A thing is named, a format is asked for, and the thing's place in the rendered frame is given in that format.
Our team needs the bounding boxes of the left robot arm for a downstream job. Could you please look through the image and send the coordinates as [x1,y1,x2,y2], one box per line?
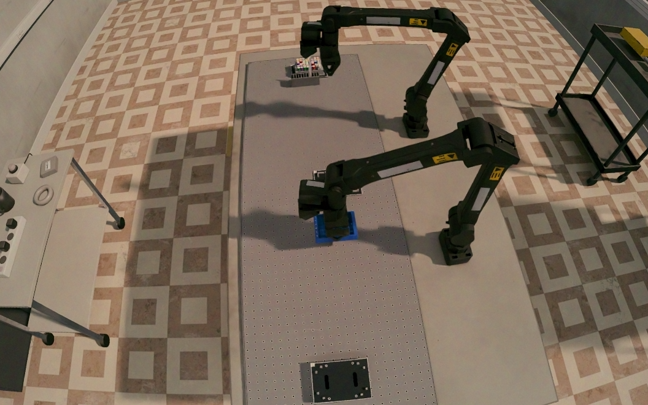
[298,117,520,262]

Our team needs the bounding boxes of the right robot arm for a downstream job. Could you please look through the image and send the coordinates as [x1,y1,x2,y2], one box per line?
[300,6,471,136]

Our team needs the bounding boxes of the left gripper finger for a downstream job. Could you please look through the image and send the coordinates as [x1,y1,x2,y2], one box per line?
[327,228,350,241]

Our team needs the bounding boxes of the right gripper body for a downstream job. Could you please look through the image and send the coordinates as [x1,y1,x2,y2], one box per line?
[321,42,341,64]

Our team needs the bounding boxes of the blue tube carrier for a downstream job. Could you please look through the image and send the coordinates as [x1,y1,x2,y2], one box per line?
[314,211,358,243]

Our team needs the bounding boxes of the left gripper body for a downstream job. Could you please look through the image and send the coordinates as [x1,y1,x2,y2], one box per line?
[325,204,349,236]

